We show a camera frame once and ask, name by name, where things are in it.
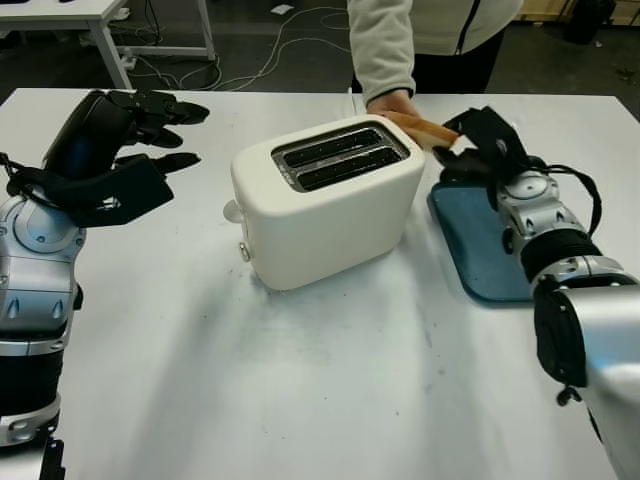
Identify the white paper sheet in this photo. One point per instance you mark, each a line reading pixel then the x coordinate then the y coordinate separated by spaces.
pixel 283 9

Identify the white toaster lever knob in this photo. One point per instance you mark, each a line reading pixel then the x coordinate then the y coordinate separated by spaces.
pixel 234 211

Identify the blue plastic tray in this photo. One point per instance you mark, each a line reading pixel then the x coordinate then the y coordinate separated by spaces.
pixel 470 240

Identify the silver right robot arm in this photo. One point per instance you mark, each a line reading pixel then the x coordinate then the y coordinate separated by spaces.
pixel 575 280

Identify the black bin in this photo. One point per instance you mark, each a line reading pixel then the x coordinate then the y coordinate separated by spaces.
pixel 590 22

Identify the wooden crate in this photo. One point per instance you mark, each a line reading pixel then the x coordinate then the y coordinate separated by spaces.
pixel 540 10

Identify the white desk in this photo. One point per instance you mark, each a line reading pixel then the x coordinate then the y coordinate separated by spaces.
pixel 55 20

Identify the person's bare right hand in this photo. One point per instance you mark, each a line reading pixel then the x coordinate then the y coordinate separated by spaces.
pixel 392 104

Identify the toast slice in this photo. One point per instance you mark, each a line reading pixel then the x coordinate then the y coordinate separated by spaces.
pixel 425 131

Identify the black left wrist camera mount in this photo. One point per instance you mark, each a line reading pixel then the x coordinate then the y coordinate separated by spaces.
pixel 125 195

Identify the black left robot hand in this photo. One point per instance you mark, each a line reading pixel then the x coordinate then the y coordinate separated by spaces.
pixel 85 137

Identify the person's right forearm cream sleeve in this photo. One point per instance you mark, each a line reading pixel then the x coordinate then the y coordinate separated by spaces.
pixel 380 45

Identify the white two-slot toaster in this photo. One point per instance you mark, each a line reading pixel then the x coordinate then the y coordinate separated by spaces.
pixel 325 235

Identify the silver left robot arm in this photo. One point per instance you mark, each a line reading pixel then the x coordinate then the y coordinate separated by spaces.
pixel 35 280

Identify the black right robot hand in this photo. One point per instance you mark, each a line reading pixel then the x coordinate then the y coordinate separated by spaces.
pixel 495 140

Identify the person in dark trousers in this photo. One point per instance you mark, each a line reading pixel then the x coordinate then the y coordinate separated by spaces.
pixel 445 25

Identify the white power strip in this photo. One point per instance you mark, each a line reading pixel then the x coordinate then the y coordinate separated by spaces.
pixel 130 62

